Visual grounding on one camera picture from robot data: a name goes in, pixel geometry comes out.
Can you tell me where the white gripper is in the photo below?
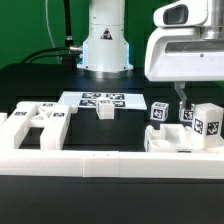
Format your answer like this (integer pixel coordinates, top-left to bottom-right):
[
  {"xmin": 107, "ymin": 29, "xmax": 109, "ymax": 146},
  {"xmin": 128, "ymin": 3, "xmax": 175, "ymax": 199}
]
[{"xmin": 145, "ymin": 0, "xmax": 224, "ymax": 110}]

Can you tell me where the white chair seat part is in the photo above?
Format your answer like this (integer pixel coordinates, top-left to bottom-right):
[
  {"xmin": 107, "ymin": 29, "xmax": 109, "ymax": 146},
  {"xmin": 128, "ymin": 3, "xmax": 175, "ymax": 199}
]
[{"xmin": 143, "ymin": 123, "xmax": 224, "ymax": 154}]

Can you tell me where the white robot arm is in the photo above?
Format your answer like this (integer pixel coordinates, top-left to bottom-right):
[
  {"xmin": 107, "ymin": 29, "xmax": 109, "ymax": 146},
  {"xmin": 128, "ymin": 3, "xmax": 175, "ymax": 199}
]
[{"xmin": 78, "ymin": 0, "xmax": 224, "ymax": 100}]

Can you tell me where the white chair back part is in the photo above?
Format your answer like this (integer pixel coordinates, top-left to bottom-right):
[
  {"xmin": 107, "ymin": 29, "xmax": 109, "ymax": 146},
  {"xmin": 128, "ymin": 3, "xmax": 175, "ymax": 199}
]
[{"xmin": 0, "ymin": 101, "xmax": 78, "ymax": 151}]

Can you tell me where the white tag sheet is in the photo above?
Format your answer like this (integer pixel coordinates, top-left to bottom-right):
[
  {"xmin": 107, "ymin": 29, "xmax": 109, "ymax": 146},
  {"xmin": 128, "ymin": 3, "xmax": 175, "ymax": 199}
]
[{"xmin": 59, "ymin": 91, "xmax": 147, "ymax": 110}]

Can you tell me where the black cable bundle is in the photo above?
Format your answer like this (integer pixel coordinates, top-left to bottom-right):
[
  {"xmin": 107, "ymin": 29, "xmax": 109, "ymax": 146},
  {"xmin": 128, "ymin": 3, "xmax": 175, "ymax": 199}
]
[{"xmin": 20, "ymin": 0, "xmax": 84, "ymax": 65}]

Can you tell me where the white thin cable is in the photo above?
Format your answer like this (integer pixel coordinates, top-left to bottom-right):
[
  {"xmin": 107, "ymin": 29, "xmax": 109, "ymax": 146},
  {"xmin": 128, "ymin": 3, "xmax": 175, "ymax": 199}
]
[{"xmin": 45, "ymin": 0, "xmax": 63, "ymax": 65}]

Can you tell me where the white U-shaped obstacle frame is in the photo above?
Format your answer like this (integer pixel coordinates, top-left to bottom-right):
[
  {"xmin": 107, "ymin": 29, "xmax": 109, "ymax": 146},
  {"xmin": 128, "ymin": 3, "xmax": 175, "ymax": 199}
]
[{"xmin": 0, "ymin": 147, "xmax": 224, "ymax": 179}]

